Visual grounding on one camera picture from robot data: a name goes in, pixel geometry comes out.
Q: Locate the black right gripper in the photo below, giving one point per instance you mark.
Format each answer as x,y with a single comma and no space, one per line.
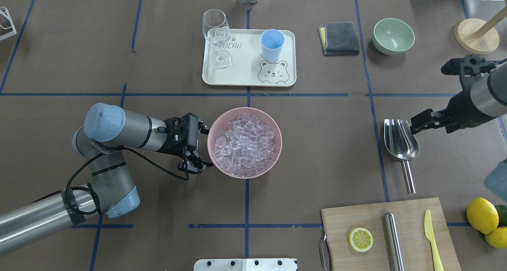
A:
460,106

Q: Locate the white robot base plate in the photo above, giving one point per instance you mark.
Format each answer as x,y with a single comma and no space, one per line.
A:
246,264

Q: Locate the white wire cup rack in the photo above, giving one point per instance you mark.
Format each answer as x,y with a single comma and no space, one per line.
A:
7,26

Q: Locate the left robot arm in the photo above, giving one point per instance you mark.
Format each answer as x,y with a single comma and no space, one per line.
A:
108,130

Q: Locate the pink bowl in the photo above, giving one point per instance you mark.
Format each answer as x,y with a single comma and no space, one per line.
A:
244,142

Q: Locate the yellow lemon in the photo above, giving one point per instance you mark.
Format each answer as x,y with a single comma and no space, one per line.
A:
497,238
482,215

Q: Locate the metal ice scoop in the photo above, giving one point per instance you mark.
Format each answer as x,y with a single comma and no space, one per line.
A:
403,146

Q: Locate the light blue cup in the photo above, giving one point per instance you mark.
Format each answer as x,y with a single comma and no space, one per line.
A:
272,42

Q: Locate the yellow plastic knife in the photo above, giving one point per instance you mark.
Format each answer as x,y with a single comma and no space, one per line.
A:
429,234

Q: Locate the grey folded cloth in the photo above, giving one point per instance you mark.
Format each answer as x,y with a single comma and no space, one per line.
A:
339,39

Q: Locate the green lime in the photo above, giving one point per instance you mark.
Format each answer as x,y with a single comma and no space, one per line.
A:
502,214

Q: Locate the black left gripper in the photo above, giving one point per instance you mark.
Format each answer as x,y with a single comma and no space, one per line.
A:
169,145

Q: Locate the wooden round stand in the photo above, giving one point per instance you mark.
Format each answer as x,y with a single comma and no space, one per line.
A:
479,32

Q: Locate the wooden cutting board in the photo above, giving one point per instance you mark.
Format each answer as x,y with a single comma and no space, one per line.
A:
409,221

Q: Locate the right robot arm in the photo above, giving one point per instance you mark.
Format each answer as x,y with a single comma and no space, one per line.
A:
482,99

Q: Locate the metal rod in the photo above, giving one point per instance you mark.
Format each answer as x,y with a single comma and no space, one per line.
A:
394,248

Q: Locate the green bowl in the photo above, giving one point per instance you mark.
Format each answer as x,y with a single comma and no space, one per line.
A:
393,36

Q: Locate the lemon half slice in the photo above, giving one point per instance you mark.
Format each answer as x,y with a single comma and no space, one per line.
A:
360,239

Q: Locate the clear wine glass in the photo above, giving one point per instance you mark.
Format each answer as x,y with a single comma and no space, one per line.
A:
216,32

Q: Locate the clear ice cubes pile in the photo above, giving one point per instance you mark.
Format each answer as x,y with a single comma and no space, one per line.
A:
244,144

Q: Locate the cream bear tray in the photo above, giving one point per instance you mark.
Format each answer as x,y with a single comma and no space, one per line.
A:
248,67

